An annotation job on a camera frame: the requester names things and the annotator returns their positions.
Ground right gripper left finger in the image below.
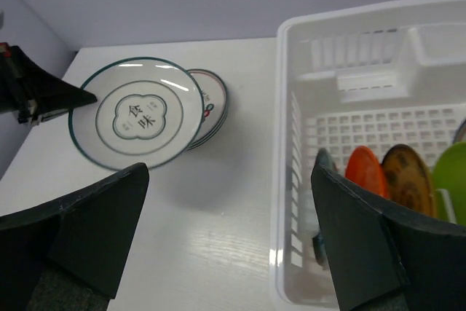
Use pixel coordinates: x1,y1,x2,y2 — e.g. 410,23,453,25
1,162,149,310

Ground blue patterned small plate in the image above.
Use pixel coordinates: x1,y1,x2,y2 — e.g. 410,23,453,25
311,147,341,270

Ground white plastic dish rack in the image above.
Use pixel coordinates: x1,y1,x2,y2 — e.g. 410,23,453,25
269,0,465,310

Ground white plate green quatrefoil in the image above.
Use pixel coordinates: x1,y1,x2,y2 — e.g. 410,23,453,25
68,57,205,170

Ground orange plastic plate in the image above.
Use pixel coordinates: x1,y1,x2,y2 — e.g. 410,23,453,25
344,146,390,200

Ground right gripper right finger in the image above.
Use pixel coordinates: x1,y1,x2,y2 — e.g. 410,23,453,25
318,168,465,310

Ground green plastic plate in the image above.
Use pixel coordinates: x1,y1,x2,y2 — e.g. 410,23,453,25
433,142,465,226

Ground brown yellow patterned plate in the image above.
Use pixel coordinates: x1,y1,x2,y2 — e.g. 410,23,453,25
382,144,437,218

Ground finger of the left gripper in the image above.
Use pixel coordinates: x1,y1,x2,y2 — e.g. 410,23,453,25
10,46,97,124

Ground white plate red characters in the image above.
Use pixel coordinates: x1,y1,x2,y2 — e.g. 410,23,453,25
188,68,229,150

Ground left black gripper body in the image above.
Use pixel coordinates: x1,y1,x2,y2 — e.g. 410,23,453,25
1,42,36,125

